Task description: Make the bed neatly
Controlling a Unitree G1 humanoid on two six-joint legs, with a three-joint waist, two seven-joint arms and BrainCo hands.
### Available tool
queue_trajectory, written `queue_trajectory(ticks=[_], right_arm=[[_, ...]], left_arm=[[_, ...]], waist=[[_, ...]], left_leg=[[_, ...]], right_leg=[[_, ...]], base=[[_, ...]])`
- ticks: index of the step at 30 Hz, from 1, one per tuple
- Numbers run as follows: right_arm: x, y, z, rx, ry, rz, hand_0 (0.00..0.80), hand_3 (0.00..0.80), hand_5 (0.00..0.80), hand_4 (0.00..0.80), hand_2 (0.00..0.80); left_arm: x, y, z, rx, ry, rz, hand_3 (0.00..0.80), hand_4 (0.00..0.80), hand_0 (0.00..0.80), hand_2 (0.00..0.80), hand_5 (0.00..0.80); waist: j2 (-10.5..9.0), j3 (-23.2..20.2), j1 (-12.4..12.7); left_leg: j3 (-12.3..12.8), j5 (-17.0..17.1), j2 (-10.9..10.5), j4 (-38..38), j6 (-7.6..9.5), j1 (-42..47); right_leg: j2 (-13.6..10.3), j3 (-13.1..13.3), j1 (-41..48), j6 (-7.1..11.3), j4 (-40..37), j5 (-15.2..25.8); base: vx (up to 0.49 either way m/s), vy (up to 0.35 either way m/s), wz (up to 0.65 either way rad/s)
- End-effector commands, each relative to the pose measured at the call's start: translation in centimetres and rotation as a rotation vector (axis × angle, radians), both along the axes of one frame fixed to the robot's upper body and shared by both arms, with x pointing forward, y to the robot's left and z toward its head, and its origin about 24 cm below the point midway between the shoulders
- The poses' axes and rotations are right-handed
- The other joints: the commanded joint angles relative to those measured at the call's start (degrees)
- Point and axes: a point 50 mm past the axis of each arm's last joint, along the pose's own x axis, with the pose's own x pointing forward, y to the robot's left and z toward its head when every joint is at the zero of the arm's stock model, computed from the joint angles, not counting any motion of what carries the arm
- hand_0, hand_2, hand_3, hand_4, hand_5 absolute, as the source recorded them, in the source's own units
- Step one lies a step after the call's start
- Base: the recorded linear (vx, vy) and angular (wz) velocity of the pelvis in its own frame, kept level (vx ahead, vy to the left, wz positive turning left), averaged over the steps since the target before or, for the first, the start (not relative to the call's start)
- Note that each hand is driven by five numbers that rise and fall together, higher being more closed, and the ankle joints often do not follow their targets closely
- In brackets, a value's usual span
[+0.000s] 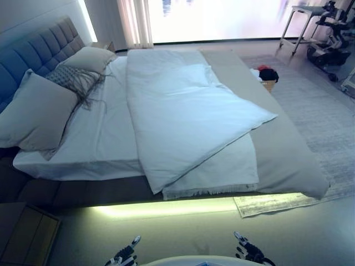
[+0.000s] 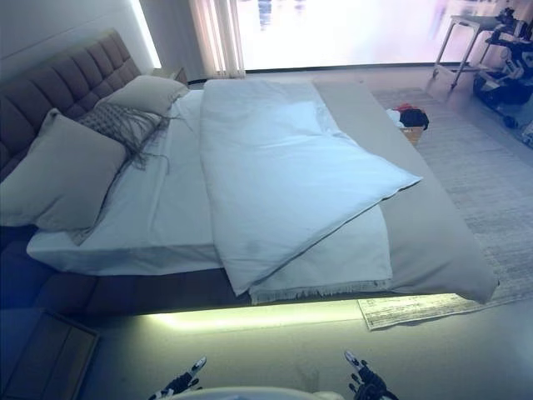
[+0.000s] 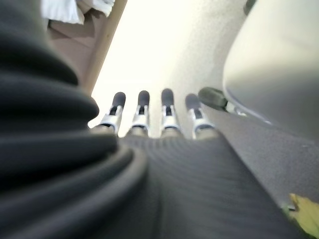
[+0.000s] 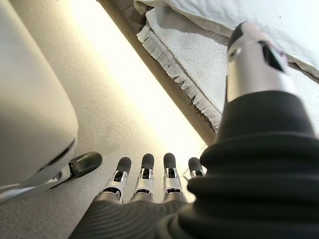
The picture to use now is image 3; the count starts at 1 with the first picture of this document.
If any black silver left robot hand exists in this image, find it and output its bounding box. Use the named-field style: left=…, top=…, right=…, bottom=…
left=88, top=88, right=311, bottom=239

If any white bed sheet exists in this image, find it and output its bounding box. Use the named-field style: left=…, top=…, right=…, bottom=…
left=41, top=0, right=116, bottom=25

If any green leafy plant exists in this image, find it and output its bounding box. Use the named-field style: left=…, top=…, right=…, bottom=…
left=281, top=193, right=319, bottom=239

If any silver left robot leg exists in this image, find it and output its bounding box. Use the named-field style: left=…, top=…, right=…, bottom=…
left=222, top=0, right=319, bottom=140

